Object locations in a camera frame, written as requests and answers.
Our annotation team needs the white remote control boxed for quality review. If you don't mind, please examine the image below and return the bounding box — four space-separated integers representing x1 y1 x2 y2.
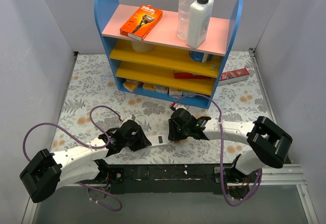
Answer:
148 135 174 148

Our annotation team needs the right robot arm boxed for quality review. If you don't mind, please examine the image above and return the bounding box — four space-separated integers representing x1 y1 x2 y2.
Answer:
168 108 293 182

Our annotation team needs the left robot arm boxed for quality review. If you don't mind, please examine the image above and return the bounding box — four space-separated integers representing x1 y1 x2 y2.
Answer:
19 120 152 203

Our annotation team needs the white blue small box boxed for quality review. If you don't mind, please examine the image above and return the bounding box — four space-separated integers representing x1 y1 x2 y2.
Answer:
182 91 197 98

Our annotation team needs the white orange small box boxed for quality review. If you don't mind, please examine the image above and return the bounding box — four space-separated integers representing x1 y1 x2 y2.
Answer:
169 88 183 98

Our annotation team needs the red flat box on shelf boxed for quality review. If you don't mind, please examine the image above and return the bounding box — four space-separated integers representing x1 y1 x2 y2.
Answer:
174 71 211 79

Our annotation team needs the floral table mat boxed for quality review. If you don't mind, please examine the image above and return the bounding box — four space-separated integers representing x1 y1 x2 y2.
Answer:
58 51 271 164

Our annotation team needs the yellow and white small box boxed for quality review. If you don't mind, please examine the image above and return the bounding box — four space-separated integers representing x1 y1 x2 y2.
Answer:
123 81 142 93

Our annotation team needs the red toothpaste box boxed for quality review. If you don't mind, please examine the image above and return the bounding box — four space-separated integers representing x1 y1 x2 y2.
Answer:
218 68 250 86

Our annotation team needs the blue and white tub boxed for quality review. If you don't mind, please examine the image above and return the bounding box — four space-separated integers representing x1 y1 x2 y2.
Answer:
189 51 213 63

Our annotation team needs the blue shelf with coloured boards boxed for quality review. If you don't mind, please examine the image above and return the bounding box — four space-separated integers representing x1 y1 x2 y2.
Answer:
94 0 243 109

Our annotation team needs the cream cylindrical container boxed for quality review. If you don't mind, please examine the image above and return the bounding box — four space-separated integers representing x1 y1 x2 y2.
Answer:
131 41 155 53

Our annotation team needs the orange razor box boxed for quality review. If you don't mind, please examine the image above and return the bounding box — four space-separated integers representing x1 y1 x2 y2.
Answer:
120 5 163 41

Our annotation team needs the white bottle with black cap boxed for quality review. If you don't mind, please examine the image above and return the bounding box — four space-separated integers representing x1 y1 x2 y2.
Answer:
186 0 214 48

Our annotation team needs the clear plastic water bottle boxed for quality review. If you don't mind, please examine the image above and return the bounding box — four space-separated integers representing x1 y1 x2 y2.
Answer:
177 0 195 40

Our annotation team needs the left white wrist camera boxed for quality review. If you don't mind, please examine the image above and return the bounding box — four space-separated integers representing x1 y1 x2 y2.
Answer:
125 115 135 121

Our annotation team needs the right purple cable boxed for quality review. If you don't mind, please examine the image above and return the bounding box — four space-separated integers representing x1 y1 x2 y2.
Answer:
173 94 263 207

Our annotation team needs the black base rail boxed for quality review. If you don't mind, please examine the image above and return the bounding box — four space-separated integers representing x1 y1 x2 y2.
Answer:
106 164 252 199

